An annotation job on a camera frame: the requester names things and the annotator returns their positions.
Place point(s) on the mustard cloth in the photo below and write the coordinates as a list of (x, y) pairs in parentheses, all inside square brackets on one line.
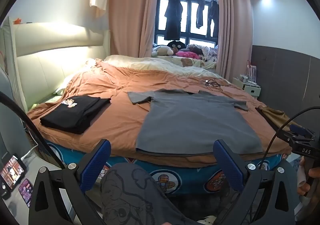
[(275, 116)]

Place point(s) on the pink curtain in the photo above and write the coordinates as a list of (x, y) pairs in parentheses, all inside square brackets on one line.
[(235, 27), (130, 14)]

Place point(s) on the cream blanket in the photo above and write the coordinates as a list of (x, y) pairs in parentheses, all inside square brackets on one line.
[(150, 63)]

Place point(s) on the light green bed sheet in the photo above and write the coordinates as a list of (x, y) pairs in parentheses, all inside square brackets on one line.
[(45, 102)]

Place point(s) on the orange blanket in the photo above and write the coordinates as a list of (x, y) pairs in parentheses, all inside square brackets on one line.
[(125, 120)]

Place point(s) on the grey t-shirt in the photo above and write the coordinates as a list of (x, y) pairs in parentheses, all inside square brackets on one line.
[(195, 125)]

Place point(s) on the small orange object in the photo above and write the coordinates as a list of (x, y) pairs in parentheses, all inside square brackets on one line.
[(17, 21)]

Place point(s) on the cream padded headboard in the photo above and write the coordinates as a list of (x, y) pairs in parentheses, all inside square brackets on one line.
[(50, 64)]

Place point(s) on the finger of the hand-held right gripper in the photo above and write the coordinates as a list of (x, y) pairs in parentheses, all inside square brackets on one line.
[(297, 129)]

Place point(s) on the person's right hand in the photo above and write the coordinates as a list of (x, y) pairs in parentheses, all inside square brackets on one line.
[(303, 185)]

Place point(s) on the white plush dog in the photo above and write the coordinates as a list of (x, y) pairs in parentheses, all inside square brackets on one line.
[(162, 51)]

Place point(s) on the black folded t-shirt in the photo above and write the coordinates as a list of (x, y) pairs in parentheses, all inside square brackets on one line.
[(80, 115)]

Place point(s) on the long dark hanging coat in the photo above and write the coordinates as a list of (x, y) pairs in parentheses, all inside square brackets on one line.
[(173, 17)]

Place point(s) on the red white striped rack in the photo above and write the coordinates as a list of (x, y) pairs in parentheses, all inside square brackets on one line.
[(252, 72)]

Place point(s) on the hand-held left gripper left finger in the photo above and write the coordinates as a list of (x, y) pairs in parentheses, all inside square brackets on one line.
[(98, 162)]

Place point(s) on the white nightstand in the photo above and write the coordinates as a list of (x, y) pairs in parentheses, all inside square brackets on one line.
[(246, 88)]

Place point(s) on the dark hanging garment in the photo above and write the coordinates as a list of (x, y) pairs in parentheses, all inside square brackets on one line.
[(214, 14), (200, 12)]

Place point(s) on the pile of patterned clothes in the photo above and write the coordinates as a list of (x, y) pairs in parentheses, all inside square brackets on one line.
[(206, 52)]

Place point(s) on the hanging dark clothes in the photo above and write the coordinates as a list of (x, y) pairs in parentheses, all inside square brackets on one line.
[(192, 18)]

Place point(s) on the black plush toy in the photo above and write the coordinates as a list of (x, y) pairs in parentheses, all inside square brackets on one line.
[(176, 44)]

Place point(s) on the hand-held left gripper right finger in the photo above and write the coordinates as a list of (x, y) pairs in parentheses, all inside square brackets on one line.
[(228, 165)]

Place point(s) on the white pillow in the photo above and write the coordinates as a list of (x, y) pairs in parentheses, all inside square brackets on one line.
[(61, 88)]

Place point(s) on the smartphone with lit screen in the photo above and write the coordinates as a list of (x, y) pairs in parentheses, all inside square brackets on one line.
[(25, 192), (11, 172)]

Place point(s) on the pink plush toy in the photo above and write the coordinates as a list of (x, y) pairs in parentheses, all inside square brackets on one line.
[(186, 54)]

